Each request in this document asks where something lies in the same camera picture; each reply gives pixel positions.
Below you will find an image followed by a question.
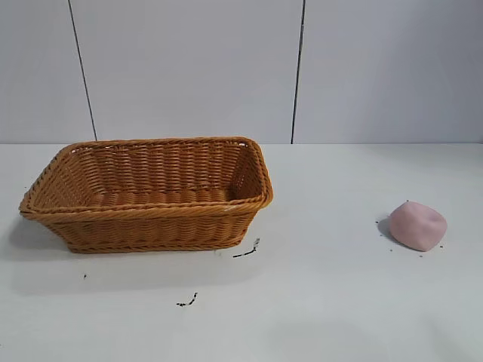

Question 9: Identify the brown wicker basket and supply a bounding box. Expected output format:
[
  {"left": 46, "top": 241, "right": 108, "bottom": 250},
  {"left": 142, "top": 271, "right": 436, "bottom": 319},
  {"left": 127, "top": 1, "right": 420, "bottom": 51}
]
[{"left": 18, "top": 136, "right": 275, "bottom": 254}]

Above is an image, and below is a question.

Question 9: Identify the pink peach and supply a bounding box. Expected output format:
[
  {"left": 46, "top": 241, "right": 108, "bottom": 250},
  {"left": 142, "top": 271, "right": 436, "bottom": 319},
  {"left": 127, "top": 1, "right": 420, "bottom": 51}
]
[{"left": 389, "top": 201, "right": 448, "bottom": 253}]

